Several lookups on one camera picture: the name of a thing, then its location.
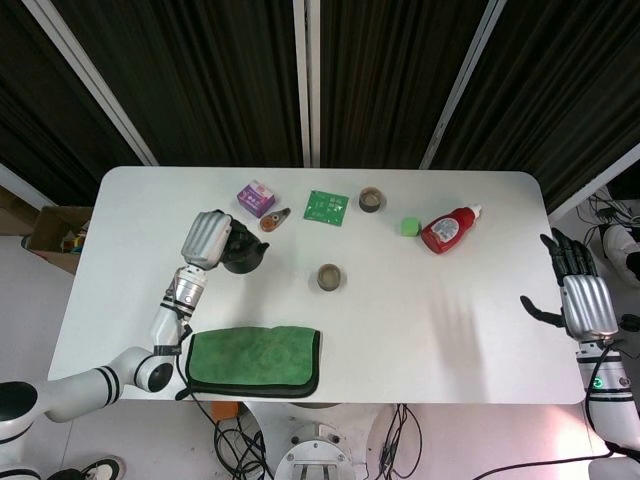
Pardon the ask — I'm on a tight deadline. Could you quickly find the white frame bar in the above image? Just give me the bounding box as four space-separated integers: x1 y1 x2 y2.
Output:
0 162 49 201
547 144 640 221

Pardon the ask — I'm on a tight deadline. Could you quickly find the black pleated curtain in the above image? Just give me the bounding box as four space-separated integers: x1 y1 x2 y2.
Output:
0 0 640 201

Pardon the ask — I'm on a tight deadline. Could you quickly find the black white sneaker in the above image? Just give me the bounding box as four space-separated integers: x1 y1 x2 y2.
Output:
47 454 126 480

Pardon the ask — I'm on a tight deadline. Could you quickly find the flat brown cardboard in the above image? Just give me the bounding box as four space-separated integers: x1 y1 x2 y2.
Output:
0 185 40 236

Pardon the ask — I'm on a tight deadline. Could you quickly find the white shoe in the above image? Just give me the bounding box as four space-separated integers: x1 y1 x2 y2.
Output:
602 224 640 286

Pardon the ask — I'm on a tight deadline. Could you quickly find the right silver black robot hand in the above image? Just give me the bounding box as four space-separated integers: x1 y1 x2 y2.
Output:
519 227 619 344

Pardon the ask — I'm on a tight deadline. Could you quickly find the white metal frame post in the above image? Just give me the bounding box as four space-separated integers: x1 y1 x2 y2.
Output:
418 0 509 170
292 0 322 168
34 0 160 166

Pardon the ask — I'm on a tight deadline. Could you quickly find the green towel with black edge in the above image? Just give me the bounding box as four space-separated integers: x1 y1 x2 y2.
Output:
174 324 321 401

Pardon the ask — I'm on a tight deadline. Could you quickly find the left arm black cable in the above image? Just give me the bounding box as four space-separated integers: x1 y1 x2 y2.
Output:
169 319 224 441

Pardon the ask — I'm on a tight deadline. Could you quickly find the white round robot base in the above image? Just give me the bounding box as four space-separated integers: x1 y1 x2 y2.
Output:
244 399 389 480

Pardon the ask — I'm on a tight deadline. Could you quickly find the black teapot with handle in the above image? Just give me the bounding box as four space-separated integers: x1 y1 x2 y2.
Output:
222 219 271 275

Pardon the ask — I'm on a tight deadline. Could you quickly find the red ketchup squeeze bottle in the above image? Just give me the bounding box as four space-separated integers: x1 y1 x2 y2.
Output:
419 203 484 256

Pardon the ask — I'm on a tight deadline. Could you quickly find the green printed sachet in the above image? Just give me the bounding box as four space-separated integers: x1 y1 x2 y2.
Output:
303 188 350 226

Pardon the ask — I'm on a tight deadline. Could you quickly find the brown correction tape dispenser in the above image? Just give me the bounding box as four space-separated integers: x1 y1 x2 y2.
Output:
258 207 293 234

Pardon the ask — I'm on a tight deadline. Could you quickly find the open cardboard box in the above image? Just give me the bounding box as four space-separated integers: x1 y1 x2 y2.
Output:
22 204 94 276

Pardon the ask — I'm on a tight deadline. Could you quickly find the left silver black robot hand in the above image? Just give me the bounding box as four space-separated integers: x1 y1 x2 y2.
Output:
179 209 251 274

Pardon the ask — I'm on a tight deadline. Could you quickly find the small purple carton box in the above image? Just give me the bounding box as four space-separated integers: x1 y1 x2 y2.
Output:
234 179 279 219

